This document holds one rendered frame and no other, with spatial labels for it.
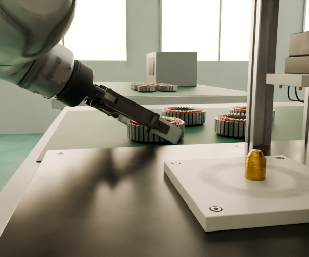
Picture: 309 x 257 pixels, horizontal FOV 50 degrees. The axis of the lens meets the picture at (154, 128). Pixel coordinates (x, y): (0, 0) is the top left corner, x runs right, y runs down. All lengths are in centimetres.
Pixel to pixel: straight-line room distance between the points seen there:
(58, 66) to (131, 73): 428
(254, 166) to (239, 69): 491
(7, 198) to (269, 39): 41
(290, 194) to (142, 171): 16
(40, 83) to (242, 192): 35
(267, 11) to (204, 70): 451
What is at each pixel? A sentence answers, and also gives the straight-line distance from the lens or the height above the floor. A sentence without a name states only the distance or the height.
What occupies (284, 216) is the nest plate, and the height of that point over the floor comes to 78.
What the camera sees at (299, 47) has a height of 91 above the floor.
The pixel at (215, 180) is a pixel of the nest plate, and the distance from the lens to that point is 32.
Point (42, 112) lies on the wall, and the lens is 486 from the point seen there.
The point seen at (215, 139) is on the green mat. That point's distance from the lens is 66.
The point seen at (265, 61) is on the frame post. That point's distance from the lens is 53.
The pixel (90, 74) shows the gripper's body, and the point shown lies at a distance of 56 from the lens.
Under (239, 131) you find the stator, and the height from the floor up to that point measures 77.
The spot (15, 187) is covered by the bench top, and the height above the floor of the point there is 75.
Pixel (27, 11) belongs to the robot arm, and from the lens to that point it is 32.
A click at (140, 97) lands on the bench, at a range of 164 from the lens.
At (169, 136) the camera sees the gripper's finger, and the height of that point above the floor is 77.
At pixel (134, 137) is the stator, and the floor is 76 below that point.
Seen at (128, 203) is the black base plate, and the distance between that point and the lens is 30.
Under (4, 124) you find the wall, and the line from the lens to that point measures 498.
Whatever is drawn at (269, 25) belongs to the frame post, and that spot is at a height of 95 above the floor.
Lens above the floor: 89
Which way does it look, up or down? 10 degrees down
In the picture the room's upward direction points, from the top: straight up
